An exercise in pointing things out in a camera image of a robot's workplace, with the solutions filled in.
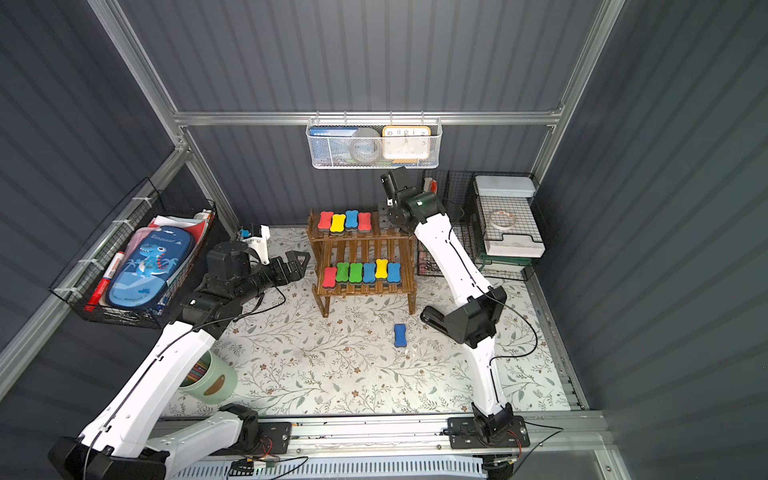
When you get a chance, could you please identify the grey tape roll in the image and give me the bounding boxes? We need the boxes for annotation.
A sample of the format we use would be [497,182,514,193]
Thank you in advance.
[349,127,381,165]

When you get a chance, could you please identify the blue eraser shelf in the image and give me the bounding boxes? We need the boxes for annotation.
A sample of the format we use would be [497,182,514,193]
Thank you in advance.
[362,263,376,284]
[344,210,359,231]

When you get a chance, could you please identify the green eraser lower shelf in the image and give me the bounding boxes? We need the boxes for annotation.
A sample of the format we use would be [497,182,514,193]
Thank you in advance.
[335,262,350,284]

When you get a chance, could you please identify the blue box in basket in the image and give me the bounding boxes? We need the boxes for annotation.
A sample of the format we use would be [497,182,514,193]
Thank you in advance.
[307,126,358,168]

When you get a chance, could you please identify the red marker pen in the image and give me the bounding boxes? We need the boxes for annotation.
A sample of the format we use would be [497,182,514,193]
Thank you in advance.
[84,251,125,312]

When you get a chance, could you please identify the clear tape roll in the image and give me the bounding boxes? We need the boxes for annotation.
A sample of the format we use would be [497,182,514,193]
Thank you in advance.
[488,210,517,232]

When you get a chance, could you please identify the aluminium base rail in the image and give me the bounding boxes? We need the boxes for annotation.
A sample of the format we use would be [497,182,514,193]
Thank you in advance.
[259,411,615,458]

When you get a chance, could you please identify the white wire wall basket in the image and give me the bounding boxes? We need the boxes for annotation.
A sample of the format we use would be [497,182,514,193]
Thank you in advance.
[305,118,443,170]

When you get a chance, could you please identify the black stapler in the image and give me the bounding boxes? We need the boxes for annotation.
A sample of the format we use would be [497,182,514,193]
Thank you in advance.
[420,306,456,340]

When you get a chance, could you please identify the red eraser top shelf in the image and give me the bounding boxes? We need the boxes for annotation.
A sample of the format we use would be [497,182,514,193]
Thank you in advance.
[317,211,334,232]

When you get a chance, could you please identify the white box on organizer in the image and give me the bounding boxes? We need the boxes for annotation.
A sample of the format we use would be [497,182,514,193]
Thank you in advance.
[474,175,536,198]

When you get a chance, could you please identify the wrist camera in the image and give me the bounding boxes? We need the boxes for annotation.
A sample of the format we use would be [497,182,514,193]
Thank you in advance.
[236,225,271,265]
[381,167,417,206]

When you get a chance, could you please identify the yellow eraser shelf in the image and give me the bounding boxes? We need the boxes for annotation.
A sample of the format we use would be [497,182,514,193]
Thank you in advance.
[329,214,346,235]
[375,259,389,280]

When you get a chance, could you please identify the yellow alarm clock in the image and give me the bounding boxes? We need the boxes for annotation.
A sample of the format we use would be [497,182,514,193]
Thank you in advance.
[381,125,432,163]

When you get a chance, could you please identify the blue eraser top shelf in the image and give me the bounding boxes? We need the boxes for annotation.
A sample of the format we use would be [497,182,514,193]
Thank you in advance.
[344,210,359,231]

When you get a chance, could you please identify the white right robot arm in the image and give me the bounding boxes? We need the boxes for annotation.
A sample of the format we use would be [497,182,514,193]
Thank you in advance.
[385,187,514,444]

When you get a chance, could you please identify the blue dinosaur pencil case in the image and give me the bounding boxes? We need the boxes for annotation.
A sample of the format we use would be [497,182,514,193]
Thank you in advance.
[106,226,193,309]

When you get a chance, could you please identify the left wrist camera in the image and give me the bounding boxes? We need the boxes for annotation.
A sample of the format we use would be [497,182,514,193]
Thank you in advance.
[236,225,271,265]

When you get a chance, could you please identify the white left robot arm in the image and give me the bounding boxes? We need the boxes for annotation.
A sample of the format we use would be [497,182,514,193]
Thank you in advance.
[48,237,311,479]

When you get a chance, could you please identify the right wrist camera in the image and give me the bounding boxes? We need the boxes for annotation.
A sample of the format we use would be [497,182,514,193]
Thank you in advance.
[381,167,417,206]

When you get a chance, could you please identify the yellow eraser top shelf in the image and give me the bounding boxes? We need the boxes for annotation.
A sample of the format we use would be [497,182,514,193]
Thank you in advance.
[329,214,346,235]

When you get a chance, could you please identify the red eraser shelf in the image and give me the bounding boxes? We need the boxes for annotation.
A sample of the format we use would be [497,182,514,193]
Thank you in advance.
[317,211,334,232]
[321,266,338,290]

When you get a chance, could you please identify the yellow eraser lower shelf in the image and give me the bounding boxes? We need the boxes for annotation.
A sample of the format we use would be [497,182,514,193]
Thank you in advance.
[375,259,389,280]

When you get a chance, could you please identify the black wire desk organizer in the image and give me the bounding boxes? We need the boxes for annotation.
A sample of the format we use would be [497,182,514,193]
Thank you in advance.
[421,170,545,281]

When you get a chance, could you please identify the green pen cup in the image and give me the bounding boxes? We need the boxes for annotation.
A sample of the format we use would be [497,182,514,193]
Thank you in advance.
[179,350,238,405]

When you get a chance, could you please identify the wooden two-tier shelf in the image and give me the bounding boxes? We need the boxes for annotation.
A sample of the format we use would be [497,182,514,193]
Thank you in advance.
[306,211,417,317]

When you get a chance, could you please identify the black wire side basket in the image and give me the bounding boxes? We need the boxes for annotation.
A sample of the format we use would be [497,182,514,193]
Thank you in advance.
[50,181,219,329]

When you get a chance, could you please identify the red eraser lower shelf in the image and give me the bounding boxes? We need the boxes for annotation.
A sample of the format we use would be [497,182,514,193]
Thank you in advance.
[321,266,338,290]

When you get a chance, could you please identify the white plastic box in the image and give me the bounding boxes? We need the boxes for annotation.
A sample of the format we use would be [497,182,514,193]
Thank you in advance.
[484,233,545,258]

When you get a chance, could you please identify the blue eraser lower shelf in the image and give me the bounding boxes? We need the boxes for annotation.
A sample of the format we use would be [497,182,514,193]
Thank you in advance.
[362,263,376,284]

